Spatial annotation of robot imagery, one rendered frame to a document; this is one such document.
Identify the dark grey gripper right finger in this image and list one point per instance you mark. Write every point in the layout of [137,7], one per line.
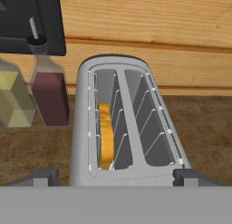
[188,177]

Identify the golden toast slice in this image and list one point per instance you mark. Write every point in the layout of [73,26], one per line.
[105,137]

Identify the black appliance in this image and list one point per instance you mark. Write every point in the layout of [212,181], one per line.
[33,16]

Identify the silver two-slot toaster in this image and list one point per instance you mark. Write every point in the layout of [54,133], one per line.
[130,118]

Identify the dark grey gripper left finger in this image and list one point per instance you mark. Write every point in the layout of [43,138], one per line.
[42,177]

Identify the yellow oil glass bottle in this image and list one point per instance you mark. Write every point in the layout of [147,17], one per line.
[13,97]

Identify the dark red liquid bottle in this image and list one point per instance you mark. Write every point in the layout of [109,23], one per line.
[50,91]

